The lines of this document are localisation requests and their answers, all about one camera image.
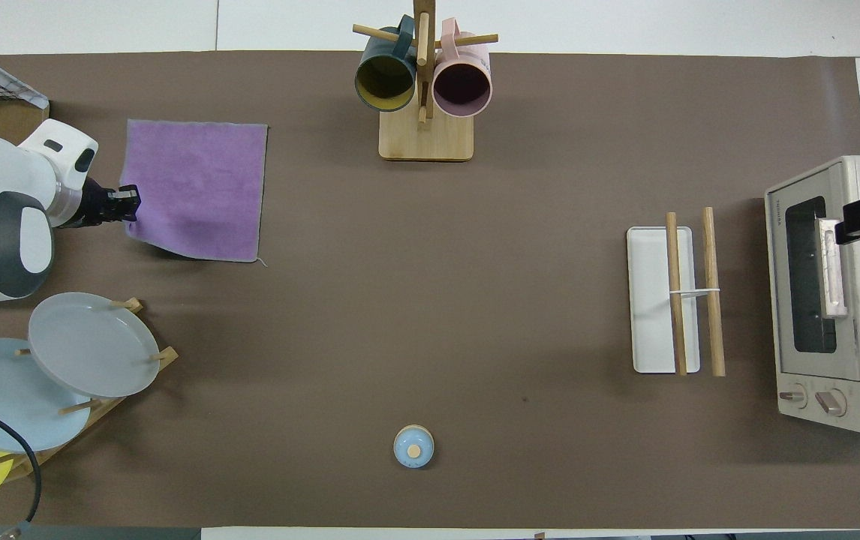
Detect dark teal mug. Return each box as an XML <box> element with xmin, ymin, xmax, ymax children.
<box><xmin>355</xmin><ymin>15</ymin><xmax>418</xmax><ymax>113</ymax></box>

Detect brown table mat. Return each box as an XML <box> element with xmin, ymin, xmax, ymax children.
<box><xmin>0</xmin><ymin>51</ymin><xmax>860</xmax><ymax>530</ymax></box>

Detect light blue plate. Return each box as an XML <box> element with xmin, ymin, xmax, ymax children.
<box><xmin>0</xmin><ymin>338</ymin><xmax>93</xmax><ymax>454</ymax></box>

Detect cream toaster oven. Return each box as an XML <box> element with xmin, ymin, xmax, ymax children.
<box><xmin>765</xmin><ymin>155</ymin><xmax>860</xmax><ymax>435</ymax></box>

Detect white rectangular tray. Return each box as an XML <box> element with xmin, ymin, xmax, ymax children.
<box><xmin>626</xmin><ymin>207</ymin><xmax>726</xmax><ymax>377</ymax></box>

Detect purple and grey towel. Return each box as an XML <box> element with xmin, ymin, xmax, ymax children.
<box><xmin>119</xmin><ymin>118</ymin><xmax>269</xmax><ymax>268</ymax></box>

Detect white marbled panel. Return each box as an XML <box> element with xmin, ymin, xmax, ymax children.
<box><xmin>0</xmin><ymin>39</ymin><xmax>50</xmax><ymax>110</ymax></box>

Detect grey plate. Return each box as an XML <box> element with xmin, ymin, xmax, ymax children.
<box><xmin>28</xmin><ymin>292</ymin><xmax>161</xmax><ymax>399</ymax></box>

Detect wooden plate rack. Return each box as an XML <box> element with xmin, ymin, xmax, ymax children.
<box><xmin>0</xmin><ymin>298</ymin><xmax>179</xmax><ymax>482</ymax></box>

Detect pink mug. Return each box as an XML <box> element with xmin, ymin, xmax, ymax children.
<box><xmin>432</xmin><ymin>18</ymin><xmax>492</xmax><ymax>119</ymax></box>

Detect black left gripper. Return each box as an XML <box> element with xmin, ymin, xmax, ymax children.
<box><xmin>62</xmin><ymin>176</ymin><xmax>143</xmax><ymax>228</ymax></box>

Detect wooden mug tree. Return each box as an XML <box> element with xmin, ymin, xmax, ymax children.
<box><xmin>353</xmin><ymin>0</ymin><xmax>499</xmax><ymax>162</ymax></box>

